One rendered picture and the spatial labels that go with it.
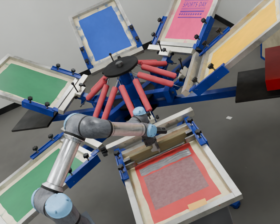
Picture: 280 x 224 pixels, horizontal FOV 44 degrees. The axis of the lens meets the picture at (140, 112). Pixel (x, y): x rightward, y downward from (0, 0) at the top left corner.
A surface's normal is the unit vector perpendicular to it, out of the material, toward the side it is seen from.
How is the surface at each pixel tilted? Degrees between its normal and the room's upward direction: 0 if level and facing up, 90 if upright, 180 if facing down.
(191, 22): 32
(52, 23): 90
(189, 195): 0
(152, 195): 0
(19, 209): 0
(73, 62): 90
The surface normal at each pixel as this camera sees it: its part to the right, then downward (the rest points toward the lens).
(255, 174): -0.35, -0.78
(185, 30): -0.65, -0.35
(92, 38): -0.18, -0.41
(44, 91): 0.18, -0.73
